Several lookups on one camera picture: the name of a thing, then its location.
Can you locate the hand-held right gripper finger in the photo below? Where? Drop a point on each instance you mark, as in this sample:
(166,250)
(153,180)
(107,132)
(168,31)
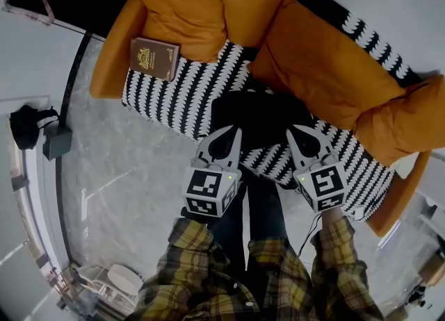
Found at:
(327,149)
(296,160)

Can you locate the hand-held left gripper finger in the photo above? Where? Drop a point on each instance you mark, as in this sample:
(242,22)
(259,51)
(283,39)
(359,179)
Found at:
(235,158)
(203,149)

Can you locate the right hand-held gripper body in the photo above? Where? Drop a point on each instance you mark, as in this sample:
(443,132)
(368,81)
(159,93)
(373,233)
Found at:
(325,182)

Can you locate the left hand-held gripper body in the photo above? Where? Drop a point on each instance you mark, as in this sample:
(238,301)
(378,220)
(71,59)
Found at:
(205,184)

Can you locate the black bag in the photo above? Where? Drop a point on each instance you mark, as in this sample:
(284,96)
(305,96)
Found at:
(26,126)
(260,114)

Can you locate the orange sofa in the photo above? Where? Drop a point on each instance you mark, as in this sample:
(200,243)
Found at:
(111,69)

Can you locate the person's right forearm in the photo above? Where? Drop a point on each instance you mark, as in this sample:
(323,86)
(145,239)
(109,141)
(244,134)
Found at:
(335,246)

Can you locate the person's left forearm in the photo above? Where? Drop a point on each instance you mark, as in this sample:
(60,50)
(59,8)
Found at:
(187,246)

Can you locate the person's left leg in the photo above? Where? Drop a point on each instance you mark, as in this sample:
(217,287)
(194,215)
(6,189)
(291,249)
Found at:
(229,222)

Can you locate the person's leg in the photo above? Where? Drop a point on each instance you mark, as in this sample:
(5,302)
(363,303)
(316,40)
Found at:
(266,208)
(229,222)

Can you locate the white charger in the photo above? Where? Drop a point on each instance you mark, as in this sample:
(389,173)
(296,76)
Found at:
(358,214)

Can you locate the black white patterned blanket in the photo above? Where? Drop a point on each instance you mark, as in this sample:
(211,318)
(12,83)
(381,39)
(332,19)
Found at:
(174,104)

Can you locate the person's right leg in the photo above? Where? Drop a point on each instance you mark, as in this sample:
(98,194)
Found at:
(266,208)

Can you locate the white plush pillow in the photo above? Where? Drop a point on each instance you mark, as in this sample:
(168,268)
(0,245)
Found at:
(405,166)

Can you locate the large square orange cushion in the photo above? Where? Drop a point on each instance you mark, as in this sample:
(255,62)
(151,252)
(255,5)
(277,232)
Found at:
(180,7)
(403,125)

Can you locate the long orange cushion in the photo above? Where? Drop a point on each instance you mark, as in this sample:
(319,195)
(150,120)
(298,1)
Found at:
(320,69)

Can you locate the brown book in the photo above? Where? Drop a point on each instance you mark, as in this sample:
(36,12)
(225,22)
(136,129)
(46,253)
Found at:
(153,57)

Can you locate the yellow plaid shirt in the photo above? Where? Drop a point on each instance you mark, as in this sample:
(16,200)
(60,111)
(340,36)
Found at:
(208,292)

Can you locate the brown cardboard box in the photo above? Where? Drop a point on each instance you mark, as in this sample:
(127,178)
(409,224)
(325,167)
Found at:
(432,267)

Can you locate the black box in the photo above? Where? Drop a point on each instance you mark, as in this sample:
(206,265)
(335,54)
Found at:
(57,144)

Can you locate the small orange cushion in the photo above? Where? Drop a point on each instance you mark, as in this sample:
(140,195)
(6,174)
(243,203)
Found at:
(250,3)

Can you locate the metal shelf rack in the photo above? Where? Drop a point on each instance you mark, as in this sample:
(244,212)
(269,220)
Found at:
(69,288)

